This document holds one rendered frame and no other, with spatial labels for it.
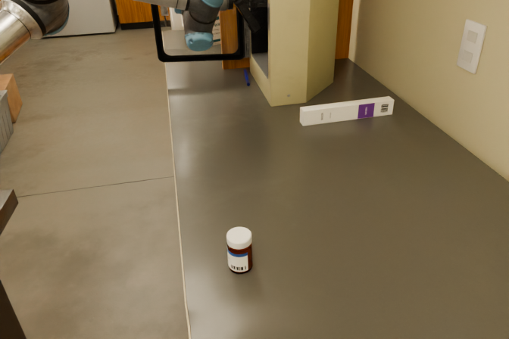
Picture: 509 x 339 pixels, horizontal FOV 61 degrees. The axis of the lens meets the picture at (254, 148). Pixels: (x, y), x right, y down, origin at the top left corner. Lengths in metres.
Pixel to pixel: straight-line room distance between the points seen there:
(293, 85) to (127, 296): 1.22
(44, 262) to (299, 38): 1.66
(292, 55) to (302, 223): 0.57
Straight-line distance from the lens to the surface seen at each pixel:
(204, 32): 1.19
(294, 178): 0.95
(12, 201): 1.07
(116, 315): 1.99
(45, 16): 1.19
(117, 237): 2.35
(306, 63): 1.27
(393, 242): 0.82
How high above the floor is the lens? 1.47
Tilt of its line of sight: 30 degrees down
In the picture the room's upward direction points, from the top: 2 degrees counter-clockwise
